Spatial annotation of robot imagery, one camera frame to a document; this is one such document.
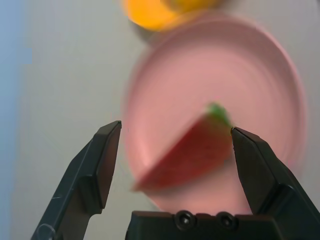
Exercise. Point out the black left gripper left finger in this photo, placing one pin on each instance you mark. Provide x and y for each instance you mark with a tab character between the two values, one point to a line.
85	175

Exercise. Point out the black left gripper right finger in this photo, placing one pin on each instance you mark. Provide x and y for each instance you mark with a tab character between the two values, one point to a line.
265	175

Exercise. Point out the toy watermelon slice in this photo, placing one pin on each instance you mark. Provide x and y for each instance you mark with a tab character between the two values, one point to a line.
195	155

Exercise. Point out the pink plastic plate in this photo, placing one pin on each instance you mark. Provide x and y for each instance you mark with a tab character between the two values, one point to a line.
200	75

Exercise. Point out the yellow orange plastic plate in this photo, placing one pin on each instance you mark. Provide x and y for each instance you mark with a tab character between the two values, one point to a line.
147	15

